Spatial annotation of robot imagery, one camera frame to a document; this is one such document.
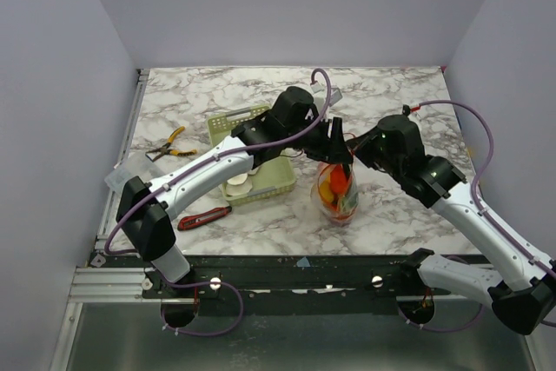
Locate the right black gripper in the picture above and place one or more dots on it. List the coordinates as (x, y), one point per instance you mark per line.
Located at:
(362, 150)

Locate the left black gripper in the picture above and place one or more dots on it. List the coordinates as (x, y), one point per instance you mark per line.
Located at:
(333, 149)

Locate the orange toy carrot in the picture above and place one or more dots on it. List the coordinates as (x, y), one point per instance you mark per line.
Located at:
(340, 178)

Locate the yellow bell pepper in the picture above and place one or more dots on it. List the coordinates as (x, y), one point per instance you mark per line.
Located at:
(326, 193)

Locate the clear zip bag orange zipper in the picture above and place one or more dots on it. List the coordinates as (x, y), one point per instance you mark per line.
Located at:
(335, 212)

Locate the green toy cucumber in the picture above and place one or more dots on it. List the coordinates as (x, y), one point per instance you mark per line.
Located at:
(351, 202)

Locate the green plastic basket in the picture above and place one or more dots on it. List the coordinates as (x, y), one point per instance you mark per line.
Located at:
(273, 178)

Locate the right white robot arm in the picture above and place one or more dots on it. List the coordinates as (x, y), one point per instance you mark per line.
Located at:
(520, 286)

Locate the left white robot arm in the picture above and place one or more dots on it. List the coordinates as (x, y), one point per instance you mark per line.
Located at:
(146, 209)

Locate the white toy mushroom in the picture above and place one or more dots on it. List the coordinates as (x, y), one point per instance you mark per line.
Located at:
(238, 185)

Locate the red black utility knife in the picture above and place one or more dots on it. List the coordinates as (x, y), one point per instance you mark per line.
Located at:
(191, 222)

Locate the clear plastic screw box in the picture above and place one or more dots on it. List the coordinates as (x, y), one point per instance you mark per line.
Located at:
(137, 164)

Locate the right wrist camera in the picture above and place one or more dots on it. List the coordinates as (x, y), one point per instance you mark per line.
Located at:
(411, 111)

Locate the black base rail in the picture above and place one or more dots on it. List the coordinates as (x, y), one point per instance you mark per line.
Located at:
(293, 285)

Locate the yellow handled pliers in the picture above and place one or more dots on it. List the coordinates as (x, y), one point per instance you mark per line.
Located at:
(167, 148)

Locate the aluminium frame profile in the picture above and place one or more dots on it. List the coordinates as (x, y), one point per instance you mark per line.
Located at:
(106, 278)

